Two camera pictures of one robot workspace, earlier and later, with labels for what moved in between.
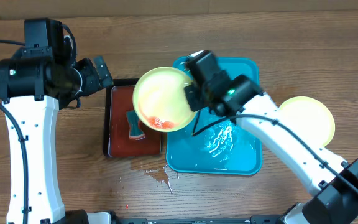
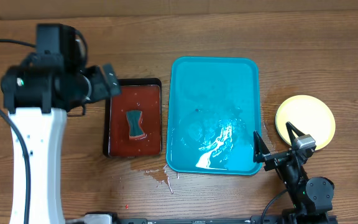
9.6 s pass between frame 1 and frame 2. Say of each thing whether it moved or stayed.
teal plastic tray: stayed
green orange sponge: stayed
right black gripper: moved
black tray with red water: stayed
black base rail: stayed
